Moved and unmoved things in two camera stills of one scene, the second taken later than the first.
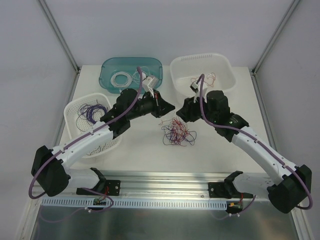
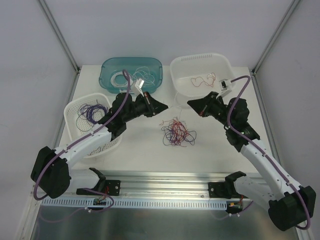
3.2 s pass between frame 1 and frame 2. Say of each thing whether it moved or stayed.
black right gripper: moved
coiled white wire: stayed
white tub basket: stayed
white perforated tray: stayed
